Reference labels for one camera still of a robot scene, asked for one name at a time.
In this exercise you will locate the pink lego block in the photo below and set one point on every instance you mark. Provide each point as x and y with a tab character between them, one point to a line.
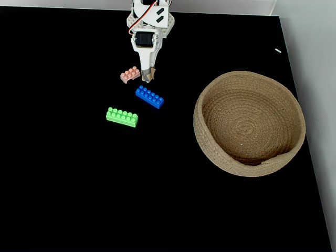
130	74

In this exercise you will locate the blue lego block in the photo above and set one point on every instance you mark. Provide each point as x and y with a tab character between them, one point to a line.
149	97

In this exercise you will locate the green lego block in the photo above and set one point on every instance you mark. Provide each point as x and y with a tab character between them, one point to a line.
122	117

